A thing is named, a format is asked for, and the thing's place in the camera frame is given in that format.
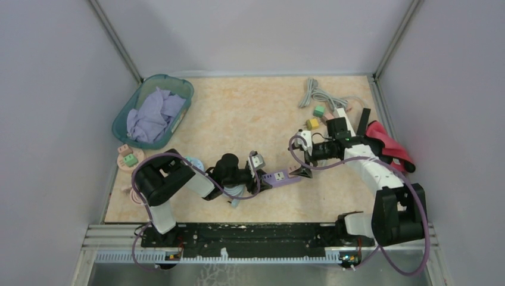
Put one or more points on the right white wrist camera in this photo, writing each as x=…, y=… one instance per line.
x=304, y=141

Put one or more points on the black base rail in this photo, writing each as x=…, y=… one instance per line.
x=253, y=240

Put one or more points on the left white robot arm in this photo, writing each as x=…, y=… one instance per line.
x=161, y=176

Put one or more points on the white power strip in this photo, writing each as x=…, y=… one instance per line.
x=341, y=113

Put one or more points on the red and black cloth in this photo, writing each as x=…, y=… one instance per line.
x=390, y=151

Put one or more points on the purple power strip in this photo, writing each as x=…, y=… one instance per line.
x=278, y=179

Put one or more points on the blue round socket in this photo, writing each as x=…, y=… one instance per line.
x=195, y=164

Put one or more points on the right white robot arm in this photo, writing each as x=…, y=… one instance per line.
x=399, y=211

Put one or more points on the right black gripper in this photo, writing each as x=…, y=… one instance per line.
x=305, y=171

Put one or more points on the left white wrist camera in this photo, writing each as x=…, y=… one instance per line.
x=255, y=161

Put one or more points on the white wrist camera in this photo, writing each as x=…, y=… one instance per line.
x=304, y=141
x=255, y=161

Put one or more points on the black power strip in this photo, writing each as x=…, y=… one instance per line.
x=363, y=122

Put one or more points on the yellow plug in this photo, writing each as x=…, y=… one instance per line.
x=312, y=124

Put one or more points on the purple cloth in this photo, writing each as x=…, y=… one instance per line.
x=151, y=120

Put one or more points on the pink round socket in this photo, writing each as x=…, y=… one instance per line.
x=136, y=152

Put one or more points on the teal plastic basin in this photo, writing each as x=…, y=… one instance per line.
x=181, y=87

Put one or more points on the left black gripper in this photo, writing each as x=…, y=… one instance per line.
x=256, y=187

